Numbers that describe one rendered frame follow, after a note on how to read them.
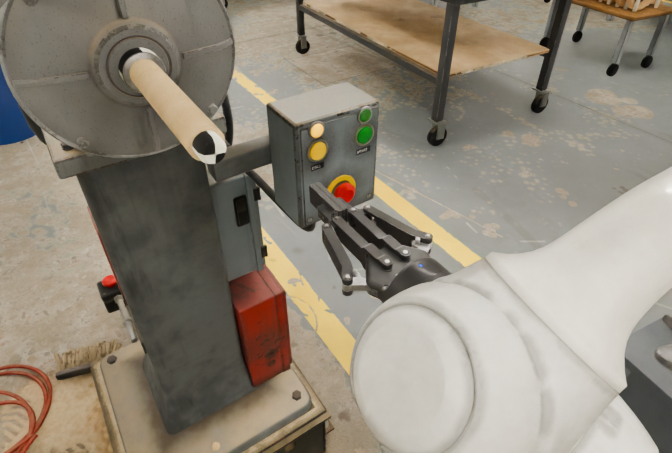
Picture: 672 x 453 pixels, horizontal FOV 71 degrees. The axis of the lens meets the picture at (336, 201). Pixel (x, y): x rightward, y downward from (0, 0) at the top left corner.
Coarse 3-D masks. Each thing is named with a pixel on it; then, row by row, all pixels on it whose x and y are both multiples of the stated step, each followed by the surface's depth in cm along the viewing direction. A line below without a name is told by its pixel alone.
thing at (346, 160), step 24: (312, 96) 77; (336, 96) 77; (360, 96) 77; (288, 120) 70; (312, 120) 70; (336, 120) 72; (288, 144) 73; (312, 144) 71; (336, 144) 75; (360, 144) 77; (288, 168) 76; (312, 168) 74; (336, 168) 77; (360, 168) 81; (264, 192) 90; (288, 192) 80; (360, 192) 84; (288, 216) 89; (312, 216) 80
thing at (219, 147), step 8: (200, 136) 38; (208, 136) 37; (216, 136) 38; (192, 144) 38; (200, 144) 37; (208, 144) 37; (216, 144) 37; (224, 144) 38; (200, 152) 37; (208, 152) 37; (216, 152) 38; (224, 152) 38; (208, 160) 38; (216, 160) 38
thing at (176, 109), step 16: (144, 64) 49; (144, 80) 47; (160, 80) 45; (144, 96) 47; (160, 96) 43; (176, 96) 43; (160, 112) 43; (176, 112) 41; (192, 112) 40; (176, 128) 40; (192, 128) 38; (208, 128) 38
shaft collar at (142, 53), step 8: (136, 48) 51; (144, 48) 51; (128, 56) 50; (136, 56) 50; (144, 56) 50; (152, 56) 50; (120, 64) 50; (128, 64) 49; (160, 64) 51; (120, 72) 50; (128, 72) 50; (128, 80) 50; (136, 88) 51
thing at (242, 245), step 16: (224, 112) 85; (208, 176) 92; (240, 176) 93; (224, 192) 92; (240, 192) 95; (256, 192) 96; (224, 208) 94; (240, 208) 96; (256, 208) 100; (224, 224) 96; (240, 224) 98; (256, 224) 101; (224, 240) 99; (240, 240) 101; (256, 240) 103; (224, 256) 101; (240, 256) 104; (256, 256) 106; (240, 272) 106
